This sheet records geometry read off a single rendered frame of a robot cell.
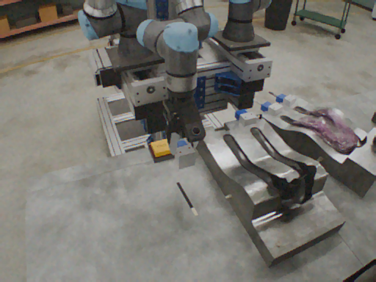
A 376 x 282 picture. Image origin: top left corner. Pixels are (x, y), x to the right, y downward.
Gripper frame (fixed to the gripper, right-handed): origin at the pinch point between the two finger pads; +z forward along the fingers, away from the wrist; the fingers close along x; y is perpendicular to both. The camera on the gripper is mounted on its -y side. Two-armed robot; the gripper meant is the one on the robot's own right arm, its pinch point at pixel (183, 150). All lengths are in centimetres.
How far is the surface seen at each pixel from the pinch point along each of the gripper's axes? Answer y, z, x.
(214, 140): 6.8, 6.0, -13.2
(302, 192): -22.1, 7.1, -28.5
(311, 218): -30.0, 8.8, -26.4
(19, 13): 519, 61, 135
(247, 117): 10.7, 3.2, -28.3
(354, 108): 12, 15, -95
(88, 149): 122, 95, 36
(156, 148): 15.4, 11.3, 4.3
